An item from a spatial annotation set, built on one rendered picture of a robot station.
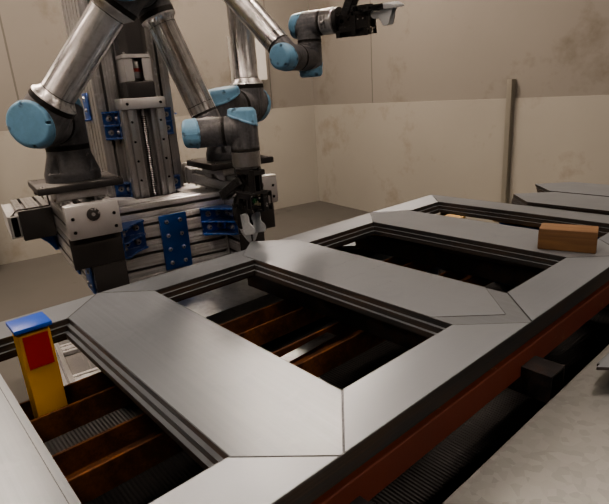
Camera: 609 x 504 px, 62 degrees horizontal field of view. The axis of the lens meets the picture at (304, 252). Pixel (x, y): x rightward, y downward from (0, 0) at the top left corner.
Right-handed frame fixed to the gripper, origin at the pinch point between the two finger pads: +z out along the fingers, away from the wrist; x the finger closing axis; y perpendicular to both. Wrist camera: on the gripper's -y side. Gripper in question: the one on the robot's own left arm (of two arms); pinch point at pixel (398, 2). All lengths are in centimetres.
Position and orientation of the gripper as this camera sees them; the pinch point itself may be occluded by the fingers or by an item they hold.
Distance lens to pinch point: 160.2
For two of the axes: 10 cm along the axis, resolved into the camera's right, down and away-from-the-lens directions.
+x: -5.0, 4.2, -7.6
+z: 8.6, 1.0, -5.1
